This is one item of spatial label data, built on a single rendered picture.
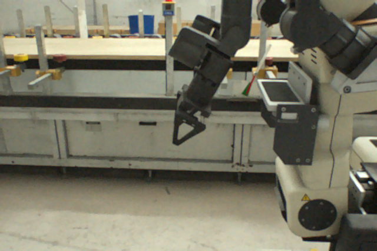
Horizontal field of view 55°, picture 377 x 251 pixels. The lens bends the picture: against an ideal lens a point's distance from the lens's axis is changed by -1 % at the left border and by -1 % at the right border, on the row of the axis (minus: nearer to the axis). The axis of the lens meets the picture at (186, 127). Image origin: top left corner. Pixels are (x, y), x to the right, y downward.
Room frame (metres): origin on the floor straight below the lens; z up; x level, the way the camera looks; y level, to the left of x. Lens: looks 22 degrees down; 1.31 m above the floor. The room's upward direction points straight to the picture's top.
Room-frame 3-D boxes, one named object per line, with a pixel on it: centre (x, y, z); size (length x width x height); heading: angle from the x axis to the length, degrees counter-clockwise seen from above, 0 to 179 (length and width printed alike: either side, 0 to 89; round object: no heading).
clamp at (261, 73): (2.02, -0.44, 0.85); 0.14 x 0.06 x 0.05; 86
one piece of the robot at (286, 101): (0.94, -0.28, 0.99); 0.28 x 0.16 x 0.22; 176
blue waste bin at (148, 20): (7.73, 0.92, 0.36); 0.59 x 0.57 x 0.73; 176
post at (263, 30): (2.01, -0.41, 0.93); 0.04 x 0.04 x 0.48; 86
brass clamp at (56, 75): (2.09, 0.81, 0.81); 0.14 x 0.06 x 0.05; 86
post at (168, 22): (2.05, 0.10, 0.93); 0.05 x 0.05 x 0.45; 86
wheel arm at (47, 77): (2.04, 0.80, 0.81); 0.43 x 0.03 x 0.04; 176
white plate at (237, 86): (1.99, -0.38, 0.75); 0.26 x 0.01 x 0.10; 86
